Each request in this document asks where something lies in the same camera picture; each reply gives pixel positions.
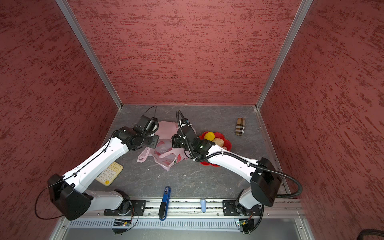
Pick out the yellow lemon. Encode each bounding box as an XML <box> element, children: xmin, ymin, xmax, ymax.
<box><xmin>204</xmin><ymin>132</ymin><xmax>216</xmax><ymax>142</ymax></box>

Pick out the pink printed plastic bag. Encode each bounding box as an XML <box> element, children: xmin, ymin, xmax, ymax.
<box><xmin>137</xmin><ymin>121</ymin><xmax>188</xmax><ymax>171</ymax></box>

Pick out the beige garlic bulb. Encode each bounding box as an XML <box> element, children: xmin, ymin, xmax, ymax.
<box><xmin>213</xmin><ymin>138</ymin><xmax>225</xmax><ymax>147</ymax></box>

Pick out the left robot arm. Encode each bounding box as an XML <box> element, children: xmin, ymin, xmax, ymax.
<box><xmin>48</xmin><ymin>116</ymin><xmax>159</xmax><ymax>221</ymax></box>

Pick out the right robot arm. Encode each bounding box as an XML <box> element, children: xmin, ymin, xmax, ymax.
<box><xmin>172</xmin><ymin>119</ymin><xmax>282</xmax><ymax>211</ymax></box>

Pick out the red flower-shaped plate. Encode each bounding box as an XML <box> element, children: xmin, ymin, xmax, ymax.
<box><xmin>195</xmin><ymin>131</ymin><xmax>232</xmax><ymax>157</ymax></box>

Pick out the plaid fabric pouch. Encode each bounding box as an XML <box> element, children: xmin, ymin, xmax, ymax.
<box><xmin>235</xmin><ymin>118</ymin><xmax>245</xmax><ymax>136</ymax></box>

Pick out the beige calculator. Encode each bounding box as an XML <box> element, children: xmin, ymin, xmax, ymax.
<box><xmin>96</xmin><ymin>162</ymin><xmax>124</xmax><ymax>186</ymax></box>

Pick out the small light blue cylinder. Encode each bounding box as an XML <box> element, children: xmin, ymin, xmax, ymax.
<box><xmin>200</xmin><ymin>199</ymin><xmax>207</xmax><ymax>213</ymax></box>

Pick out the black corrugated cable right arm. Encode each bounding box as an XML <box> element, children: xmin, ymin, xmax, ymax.
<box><xmin>175</xmin><ymin>109</ymin><xmax>303</xmax><ymax>199</ymax></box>

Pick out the blue black handled tool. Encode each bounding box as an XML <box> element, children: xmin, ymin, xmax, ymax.
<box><xmin>159</xmin><ymin>186</ymin><xmax>172</xmax><ymax>221</ymax></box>

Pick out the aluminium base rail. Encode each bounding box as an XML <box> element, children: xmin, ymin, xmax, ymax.
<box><xmin>50</xmin><ymin>198</ymin><xmax>314</xmax><ymax>240</ymax></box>

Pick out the aluminium corner post left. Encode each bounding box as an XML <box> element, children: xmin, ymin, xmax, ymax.
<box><xmin>55</xmin><ymin>0</ymin><xmax>124</xmax><ymax>111</ymax></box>

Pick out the aluminium corner post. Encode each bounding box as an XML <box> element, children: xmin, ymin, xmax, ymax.
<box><xmin>55</xmin><ymin>0</ymin><xmax>124</xmax><ymax>111</ymax></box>
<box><xmin>256</xmin><ymin>0</ymin><xmax>313</xmax><ymax>111</ymax></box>

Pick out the aluminium corner post right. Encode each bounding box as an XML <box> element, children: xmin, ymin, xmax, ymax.
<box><xmin>256</xmin><ymin>0</ymin><xmax>313</xmax><ymax>111</ymax></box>

